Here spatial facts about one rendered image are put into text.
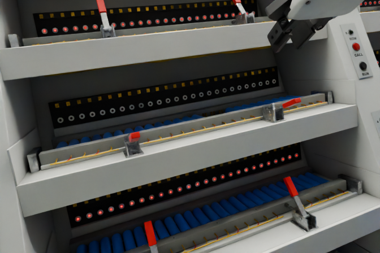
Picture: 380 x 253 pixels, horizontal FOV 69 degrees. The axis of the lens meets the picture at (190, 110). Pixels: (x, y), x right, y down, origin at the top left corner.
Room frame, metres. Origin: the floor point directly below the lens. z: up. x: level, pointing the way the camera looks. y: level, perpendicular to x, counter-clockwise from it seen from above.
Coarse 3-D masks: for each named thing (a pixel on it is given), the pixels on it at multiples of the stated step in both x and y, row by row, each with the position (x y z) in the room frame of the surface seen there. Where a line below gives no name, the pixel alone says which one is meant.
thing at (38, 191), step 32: (256, 96) 0.69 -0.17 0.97; (352, 96) 0.56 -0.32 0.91; (64, 128) 0.54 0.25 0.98; (96, 128) 0.57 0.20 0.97; (224, 128) 0.52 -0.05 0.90; (256, 128) 0.48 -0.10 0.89; (288, 128) 0.51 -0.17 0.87; (320, 128) 0.54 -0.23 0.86; (32, 160) 0.41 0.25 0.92; (96, 160) 0.43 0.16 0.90; (128, 160) 0.41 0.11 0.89; (160, 160) 0.43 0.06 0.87; (192, 160) 0.45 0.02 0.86; (224, 160) 0.47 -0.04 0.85; (32, 192) 0.37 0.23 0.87; (64, 192) 0.39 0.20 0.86; (96, 192) 0.41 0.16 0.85
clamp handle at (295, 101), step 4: (292, 100) 0.45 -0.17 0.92; (296, 100) 0.45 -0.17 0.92; (300, 100) 0.45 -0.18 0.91; (272, 104) 0.51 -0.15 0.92; (284, 104) 0.47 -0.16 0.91; (288, 104) 0.46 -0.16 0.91; (292, 104) 0.46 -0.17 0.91; (272, 108) 0.51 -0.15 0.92; (276, 108) 0.50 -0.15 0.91; (280, 108) 0.49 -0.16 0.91
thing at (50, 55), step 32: (96, 0) 0.45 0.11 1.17; (256, 0) 0.70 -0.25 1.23; (0, 32) 0.39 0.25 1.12; (64, 32) 0.56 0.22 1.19; (96, 32) 0.47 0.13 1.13; (128, 32) 0.49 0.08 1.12; (160, 32) 0.50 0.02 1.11; (192, 32) 0.46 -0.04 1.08; (224, 32) 0.48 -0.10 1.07; (256, 32) 0.51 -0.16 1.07; (320, 32) 0.56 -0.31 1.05; (0, 64) 0.37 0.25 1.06; (32, 64) 0.39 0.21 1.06; (64, 64) 0.40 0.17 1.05; (96, 64) 0.42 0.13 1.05; (128, 64) 0.58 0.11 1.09
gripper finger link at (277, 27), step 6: (282, 18) 0.32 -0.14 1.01; (276, 24) 0.37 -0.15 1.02; (282, 24) 0.33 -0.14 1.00; (270, 30) 0.38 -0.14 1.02; (276, 30) 0.36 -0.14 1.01; (282, 30) 0.35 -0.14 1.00; (270, 36) 0.38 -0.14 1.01; (276, 36) 0.36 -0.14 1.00; (282, 36) 0.36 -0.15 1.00; (288, 36) 0.35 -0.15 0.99; (270, 42) 0.38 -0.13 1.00; (276, 42) 0.37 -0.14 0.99; (282, 42) 0.37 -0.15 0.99; (276, 48) 0.38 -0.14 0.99
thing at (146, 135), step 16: (320, 96) 0.59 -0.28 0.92; (240, 112) 0.53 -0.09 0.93; (256, 112) 0.54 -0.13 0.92; (160, 128) 0.48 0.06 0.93; (176, 128) 0.49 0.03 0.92; (192, 128) 0.50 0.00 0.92; (208, 128) 0.49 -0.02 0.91; (80, 144) 0.45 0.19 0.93; (96, 144) 0.44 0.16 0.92; (112, 144) 0.45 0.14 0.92; (48, 160) 0.42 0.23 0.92
